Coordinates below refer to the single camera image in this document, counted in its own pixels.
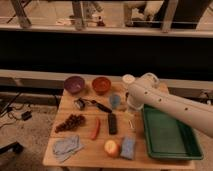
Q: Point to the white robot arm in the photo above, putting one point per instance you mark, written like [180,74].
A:
[144,90]

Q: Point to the red bowl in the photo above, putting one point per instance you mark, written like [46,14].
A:
[101,85]

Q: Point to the purple bowl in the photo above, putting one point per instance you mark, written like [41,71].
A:
[74,84]

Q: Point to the blue cup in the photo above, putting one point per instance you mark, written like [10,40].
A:
[115,101]

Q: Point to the white cup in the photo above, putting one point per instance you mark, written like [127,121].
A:
[127,79]

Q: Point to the black remote control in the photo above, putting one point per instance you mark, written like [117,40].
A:
[112,124]

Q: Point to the bunch of dark grapes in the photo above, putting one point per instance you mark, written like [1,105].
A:
[71,123]

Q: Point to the wooden table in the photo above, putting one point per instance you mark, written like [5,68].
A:
[93,154]

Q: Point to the orange carrot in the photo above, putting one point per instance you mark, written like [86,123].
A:
[96,129]

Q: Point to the apple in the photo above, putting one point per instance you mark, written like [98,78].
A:
[112,148]

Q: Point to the blue sponge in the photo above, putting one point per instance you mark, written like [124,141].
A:
[127,149]

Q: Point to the light blue cloth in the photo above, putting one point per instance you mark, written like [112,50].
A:
[66,147]

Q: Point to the green plastic tray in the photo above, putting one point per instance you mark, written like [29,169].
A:
[168,138]

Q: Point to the black power adapter with cables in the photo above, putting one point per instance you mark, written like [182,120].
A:
[9,111]

